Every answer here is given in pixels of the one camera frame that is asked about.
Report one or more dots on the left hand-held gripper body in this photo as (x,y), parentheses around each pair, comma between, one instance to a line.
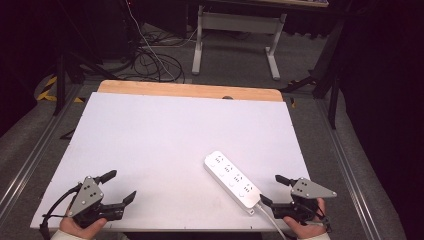
(87,198)

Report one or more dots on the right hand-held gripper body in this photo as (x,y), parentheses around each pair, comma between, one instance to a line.
(305,200)

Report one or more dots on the white power strip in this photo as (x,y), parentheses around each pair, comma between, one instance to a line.
(232,181)

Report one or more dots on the person's right hand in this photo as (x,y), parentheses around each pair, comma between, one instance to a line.
(308,226)

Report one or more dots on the person's left hand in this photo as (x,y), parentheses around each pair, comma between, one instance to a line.
(80,227)

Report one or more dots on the person's right sleeve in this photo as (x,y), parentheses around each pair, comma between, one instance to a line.
(316,237)

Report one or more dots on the person's sleeve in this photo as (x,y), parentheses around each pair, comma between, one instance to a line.
(316,237)
(66,236)

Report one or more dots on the person's left sleeve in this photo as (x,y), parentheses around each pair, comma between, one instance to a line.
(66,236)

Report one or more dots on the white board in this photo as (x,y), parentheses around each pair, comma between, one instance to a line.
(160,146)

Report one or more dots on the wooden table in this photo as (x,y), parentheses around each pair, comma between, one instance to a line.
(186,90)

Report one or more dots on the black metal stand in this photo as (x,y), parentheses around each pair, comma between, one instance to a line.
(328,66)
(71,60)

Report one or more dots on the aluminium floor rail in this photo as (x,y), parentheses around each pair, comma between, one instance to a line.
(31,150)
(346,166)

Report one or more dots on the white metal desk frame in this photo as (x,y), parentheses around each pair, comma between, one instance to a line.
(233,23)

